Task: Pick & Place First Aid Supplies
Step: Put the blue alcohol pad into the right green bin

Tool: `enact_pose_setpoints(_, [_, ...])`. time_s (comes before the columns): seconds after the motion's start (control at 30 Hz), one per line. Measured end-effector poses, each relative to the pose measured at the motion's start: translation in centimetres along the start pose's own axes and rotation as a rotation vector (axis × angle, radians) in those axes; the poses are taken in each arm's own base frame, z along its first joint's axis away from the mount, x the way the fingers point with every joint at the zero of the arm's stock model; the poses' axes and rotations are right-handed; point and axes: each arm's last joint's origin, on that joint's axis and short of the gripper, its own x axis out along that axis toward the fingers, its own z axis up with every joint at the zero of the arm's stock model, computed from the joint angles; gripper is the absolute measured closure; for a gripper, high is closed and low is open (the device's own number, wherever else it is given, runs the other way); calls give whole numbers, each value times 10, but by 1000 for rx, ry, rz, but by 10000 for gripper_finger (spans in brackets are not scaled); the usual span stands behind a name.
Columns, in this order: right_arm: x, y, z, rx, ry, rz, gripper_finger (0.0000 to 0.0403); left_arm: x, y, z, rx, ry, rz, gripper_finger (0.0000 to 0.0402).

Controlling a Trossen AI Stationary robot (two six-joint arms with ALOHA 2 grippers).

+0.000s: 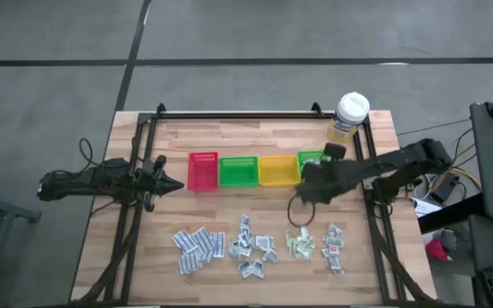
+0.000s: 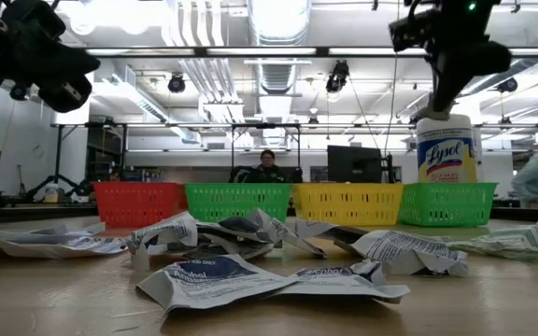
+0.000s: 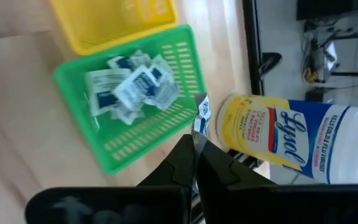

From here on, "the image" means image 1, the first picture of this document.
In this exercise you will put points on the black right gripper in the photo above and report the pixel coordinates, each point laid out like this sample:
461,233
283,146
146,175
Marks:
323,179

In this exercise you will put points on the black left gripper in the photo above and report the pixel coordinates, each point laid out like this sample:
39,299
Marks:
150,185

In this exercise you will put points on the alcohol antiseptic pad packet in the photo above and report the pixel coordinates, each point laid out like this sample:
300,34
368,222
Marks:
234,250
263,242
258,268
270,255
244,238
245,269
313,162
245,220

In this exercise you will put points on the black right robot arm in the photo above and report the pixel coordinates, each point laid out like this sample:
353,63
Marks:
400,160

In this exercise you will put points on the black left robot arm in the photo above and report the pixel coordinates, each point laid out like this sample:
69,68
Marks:
84,181

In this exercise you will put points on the green plastic basket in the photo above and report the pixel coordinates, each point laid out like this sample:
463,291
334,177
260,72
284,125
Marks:
302,154
238,171

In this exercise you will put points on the red plastic basket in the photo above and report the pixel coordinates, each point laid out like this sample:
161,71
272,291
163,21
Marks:
203,171

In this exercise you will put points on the yellow plastic basket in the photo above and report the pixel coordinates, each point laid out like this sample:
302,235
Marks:
278,170

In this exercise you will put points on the white narrow packet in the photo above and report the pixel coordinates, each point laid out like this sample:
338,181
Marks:
303,232

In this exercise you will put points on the blue striped bandage wrapper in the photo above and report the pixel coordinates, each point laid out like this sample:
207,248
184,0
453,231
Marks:
196,261
219,244
203,239
209,255
184,241
185,264

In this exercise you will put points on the Lysol wipes canister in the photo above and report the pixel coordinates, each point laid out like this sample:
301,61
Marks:
349,117

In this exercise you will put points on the white paper sheet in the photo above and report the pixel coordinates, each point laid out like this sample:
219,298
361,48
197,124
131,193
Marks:
426,207

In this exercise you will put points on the black power adapter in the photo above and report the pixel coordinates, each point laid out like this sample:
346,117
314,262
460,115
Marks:
443,190

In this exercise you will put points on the black diagonal beam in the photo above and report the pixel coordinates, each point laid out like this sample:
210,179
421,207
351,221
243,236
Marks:
452,214

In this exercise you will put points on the red cloth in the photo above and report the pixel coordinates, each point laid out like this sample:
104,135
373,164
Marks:
437,250

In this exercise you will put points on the grey cloth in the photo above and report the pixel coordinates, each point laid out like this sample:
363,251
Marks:
456,239

